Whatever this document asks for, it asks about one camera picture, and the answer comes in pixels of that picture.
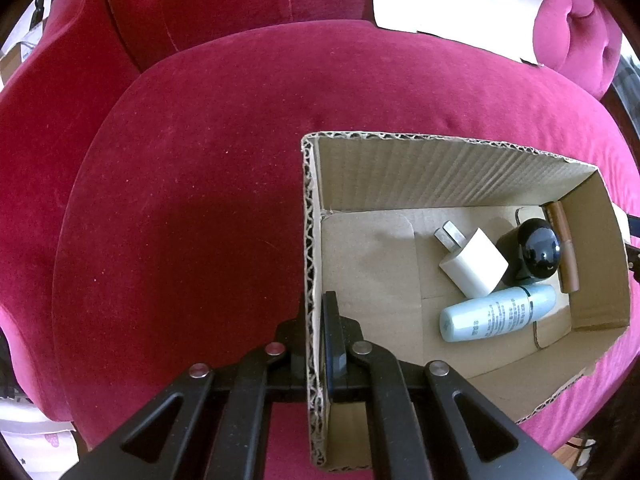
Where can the brown paper sheet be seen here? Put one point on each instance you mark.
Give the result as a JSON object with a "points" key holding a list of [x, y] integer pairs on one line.
{"points": [[503, 27]]}

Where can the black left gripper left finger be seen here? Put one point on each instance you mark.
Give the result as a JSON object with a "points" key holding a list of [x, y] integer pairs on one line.
{"points": [[290, 366]]}

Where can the red velvet sofa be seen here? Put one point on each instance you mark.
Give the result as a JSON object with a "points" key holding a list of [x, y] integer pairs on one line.
{"points": [[151, 189]]}

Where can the black round jar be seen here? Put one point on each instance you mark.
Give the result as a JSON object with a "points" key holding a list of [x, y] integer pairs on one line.
{"points": [[532, 251]]}

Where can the light blue lotion bottle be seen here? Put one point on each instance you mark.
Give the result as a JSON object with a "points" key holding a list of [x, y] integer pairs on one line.
{"points": [[497, 314]]}

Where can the cardboard box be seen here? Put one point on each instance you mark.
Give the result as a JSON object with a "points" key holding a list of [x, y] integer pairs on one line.
{"points": [[373, 202]]}

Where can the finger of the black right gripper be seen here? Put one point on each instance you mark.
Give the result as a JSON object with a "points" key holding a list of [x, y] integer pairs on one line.
{"points": [[633, 224], [633, 260]]}

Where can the grey plaid blanket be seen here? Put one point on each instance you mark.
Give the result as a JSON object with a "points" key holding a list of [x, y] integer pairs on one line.
{"points": [[626, 84]]}

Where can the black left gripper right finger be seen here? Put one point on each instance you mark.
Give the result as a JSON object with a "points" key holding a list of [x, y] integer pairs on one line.
{"points": [[338, 335]]}

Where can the white USB wall charger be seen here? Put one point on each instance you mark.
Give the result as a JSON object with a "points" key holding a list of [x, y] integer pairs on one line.
{"points": [[474, 264]]}

